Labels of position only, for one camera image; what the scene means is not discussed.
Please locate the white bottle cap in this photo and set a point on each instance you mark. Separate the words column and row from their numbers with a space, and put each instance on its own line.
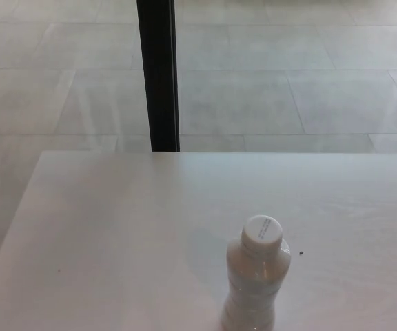
column 262, row 232

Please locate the white plastic bottle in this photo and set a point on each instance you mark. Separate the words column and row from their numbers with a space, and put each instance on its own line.
column 250, row 286

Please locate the black vertical window post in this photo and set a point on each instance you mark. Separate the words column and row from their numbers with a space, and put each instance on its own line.
column 159, row 76

